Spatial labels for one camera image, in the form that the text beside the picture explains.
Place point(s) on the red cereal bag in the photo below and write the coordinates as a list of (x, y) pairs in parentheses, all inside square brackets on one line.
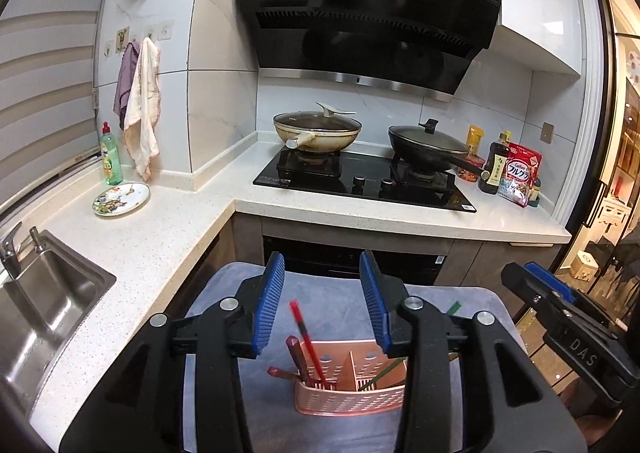
[(520, 175)]

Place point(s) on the green dish soap bottle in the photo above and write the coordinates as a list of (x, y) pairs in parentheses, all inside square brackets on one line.
[(112, 163)]

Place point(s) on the black built-in oven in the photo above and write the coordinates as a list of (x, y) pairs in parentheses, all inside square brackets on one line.
[(325, 258)]

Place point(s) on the beige pan with lid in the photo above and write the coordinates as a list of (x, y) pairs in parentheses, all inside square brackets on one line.
[(320, 130)]

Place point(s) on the patterned ceramic plate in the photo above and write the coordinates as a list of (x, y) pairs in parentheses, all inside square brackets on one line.
[(121, 199)]

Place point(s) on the patterned adhesive wall hook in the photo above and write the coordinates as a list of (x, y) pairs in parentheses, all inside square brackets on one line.
[(122, 39)]

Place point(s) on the purple hanging cloth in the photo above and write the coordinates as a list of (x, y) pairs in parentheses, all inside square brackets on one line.
[(125, 88)]

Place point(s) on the grey wall switch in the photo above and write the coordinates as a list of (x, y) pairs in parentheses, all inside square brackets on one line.
[(548, 133)]

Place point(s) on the black gas stove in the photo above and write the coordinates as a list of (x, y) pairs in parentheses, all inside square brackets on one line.
[(365, 188)]

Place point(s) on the white window blinds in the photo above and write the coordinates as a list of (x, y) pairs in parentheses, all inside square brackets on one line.
[(45, 83)]

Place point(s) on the brown-red chopstick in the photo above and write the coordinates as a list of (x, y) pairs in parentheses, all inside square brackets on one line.
[(280, 373)]

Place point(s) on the maroon chopstick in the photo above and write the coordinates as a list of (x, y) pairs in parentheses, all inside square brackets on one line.
[(295, 353)]

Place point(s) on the blue-grey plush blanket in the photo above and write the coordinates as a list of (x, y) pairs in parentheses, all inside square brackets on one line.
[(325, 293)]

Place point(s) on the green chopstick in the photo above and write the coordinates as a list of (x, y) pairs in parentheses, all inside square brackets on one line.
[(455, 309), (385, 373)]

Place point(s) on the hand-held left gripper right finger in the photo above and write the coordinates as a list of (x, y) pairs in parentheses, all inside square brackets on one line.
[(375, 303)]

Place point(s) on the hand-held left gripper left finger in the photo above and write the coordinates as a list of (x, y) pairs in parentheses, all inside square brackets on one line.
[(267, 308)]

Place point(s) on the row of lacquered chopsticks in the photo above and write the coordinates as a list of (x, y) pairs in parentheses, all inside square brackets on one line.
[(305, 338)]

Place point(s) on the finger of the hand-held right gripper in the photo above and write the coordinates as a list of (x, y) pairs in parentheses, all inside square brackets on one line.
[(552, 283), (535, 295)]

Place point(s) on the pink perforated utensil holder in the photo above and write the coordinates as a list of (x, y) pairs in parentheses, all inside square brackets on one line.
[(345, 398)]

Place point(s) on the chrome soap dispenser pump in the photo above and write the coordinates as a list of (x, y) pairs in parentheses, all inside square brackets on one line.
[(37, 240)]

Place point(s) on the dark soy sauce bottle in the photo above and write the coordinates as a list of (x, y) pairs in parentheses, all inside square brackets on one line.
[(492, 168)]

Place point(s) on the white speckled kitchen counter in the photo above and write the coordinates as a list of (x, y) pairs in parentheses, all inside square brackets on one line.
[(200, 213)]

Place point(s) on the yellow seasoning packet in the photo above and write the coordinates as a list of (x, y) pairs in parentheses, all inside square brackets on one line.
[(476, 140)]

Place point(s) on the white hanging cloth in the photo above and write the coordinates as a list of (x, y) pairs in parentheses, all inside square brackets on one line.
[(142, 108)]

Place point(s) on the chrome kitchen faucet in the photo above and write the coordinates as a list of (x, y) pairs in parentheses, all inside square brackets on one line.
[(10, 248)]

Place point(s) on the black wok with lid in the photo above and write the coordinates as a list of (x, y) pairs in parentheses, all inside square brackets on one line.
[(430, 148)]

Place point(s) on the black range hood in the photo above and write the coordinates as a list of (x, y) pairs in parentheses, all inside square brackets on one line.
[(370, 23)]

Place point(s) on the stainless steel sink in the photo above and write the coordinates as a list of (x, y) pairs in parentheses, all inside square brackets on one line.
[(45, 303)]

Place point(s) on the black-framed glass door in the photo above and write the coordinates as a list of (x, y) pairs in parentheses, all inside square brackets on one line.
[(620, 133)]

